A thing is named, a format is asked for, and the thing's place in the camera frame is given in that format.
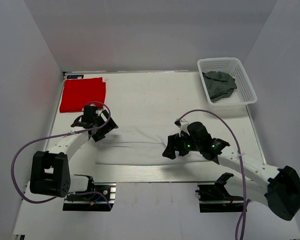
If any blue table label sticker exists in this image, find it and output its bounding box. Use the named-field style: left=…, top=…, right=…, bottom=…
left=66, top=74, right=84, bottom=80

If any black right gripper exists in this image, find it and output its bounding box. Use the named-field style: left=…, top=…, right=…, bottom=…
left=163, top=129, right=203, bottom=160

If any red folded t shirt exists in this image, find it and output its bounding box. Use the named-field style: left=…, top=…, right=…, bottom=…
left=59, top=77, right=106, bottom=113

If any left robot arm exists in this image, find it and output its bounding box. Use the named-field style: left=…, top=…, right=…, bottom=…
left=29, top=105, right=118, bottom=200

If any white t shirt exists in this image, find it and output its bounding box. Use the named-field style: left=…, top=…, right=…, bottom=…
left=94, top=125, right=207, bottom=166

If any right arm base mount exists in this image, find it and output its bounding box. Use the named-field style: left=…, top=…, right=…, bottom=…
left=195, top=184, right=244, bottom=213

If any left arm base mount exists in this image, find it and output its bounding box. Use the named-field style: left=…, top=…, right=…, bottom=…
left=62, top=183, right=117, bottom=212

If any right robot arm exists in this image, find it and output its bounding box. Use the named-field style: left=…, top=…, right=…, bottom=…
left=162, top=120, right=300, bottom=221

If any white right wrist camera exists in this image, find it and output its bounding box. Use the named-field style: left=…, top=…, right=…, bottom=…
left=174, top=119, right=190, bottom=136

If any white plastic basket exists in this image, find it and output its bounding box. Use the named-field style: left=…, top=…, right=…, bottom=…
left=197, top=57, right=258, bottom=111

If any dark grey t shirt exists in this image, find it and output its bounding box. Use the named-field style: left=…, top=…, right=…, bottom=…
left=202, top=71, right=237, bottom=103

